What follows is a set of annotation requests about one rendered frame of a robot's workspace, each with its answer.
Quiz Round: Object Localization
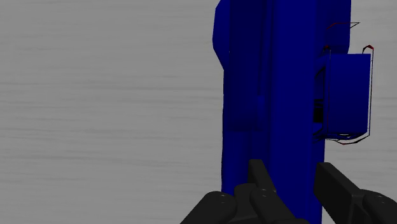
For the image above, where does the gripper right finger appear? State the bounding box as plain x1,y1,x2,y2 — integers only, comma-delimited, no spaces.
314,162,397,224

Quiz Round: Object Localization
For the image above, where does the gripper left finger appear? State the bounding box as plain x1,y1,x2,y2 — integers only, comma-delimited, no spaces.
180,158,308,224

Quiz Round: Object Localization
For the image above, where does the blue angular device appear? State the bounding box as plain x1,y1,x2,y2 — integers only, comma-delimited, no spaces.
212,0,375,224

